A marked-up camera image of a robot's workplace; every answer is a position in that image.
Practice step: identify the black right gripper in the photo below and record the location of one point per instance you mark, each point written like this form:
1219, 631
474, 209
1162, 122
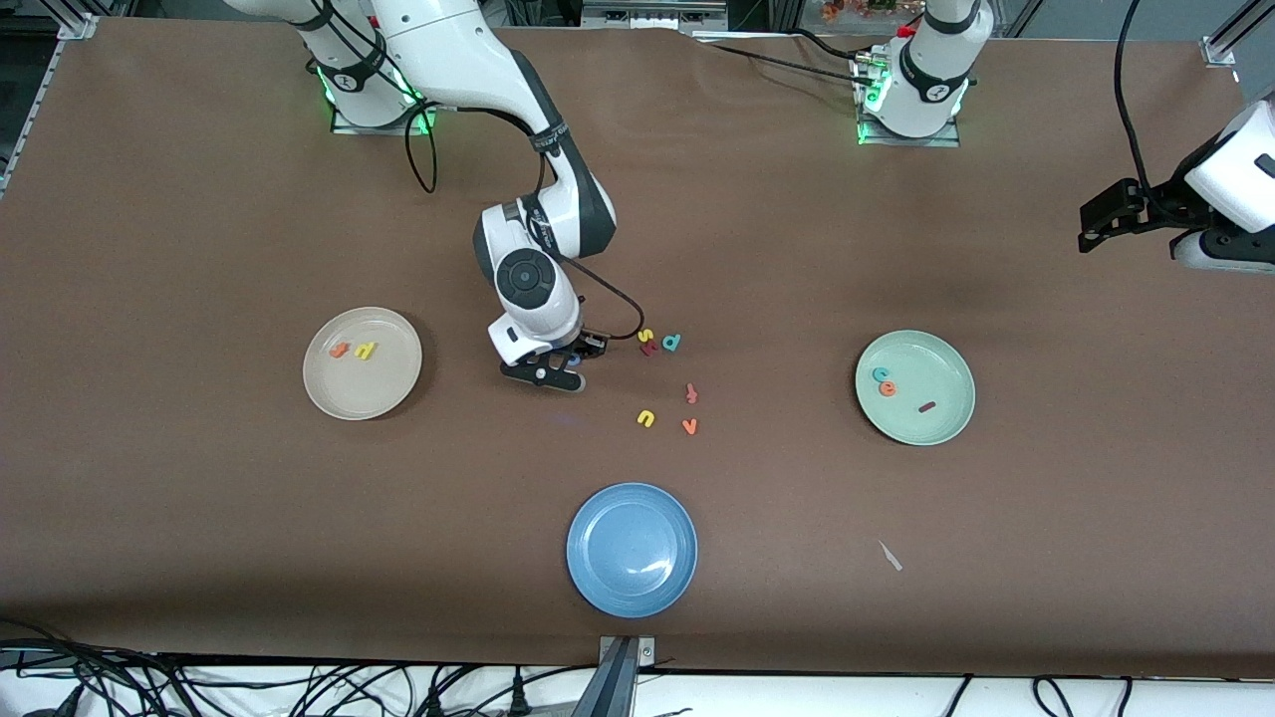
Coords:
579, 348

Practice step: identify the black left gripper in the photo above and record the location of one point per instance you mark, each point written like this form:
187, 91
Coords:
1143, 208

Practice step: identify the yellow foam letter h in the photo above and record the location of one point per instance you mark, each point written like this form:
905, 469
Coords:
367, 351

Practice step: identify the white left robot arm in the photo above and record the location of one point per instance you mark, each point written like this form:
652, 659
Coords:
931, 80

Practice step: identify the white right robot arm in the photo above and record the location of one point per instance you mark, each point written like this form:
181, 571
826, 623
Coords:
448, 50

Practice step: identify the brown table cover sheet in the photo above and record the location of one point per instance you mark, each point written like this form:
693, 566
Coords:
637, 199

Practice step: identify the blue plate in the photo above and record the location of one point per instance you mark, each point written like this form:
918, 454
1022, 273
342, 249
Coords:
632, 550

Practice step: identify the light green plate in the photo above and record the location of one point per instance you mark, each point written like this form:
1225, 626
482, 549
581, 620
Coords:
926, 368

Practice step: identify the beige brown plate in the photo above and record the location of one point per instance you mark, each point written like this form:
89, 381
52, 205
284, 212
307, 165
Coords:
362, 388

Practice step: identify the orange flower decoration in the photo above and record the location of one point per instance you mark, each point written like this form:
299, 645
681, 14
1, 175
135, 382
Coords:
857, 8

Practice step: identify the grey metal box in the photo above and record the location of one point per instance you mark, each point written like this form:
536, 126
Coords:
652, 12

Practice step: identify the white paper scrap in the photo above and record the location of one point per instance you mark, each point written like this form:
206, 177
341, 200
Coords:
890, 556

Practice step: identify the aluminium frame corner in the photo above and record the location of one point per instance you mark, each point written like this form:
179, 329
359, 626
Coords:
80, 27
1217, 52

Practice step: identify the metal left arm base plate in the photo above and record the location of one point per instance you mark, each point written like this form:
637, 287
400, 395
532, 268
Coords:
861, 140

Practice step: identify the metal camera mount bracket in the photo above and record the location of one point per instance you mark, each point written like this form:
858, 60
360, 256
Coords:
618, 677

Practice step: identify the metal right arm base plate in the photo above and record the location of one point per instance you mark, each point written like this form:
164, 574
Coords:
344, 124

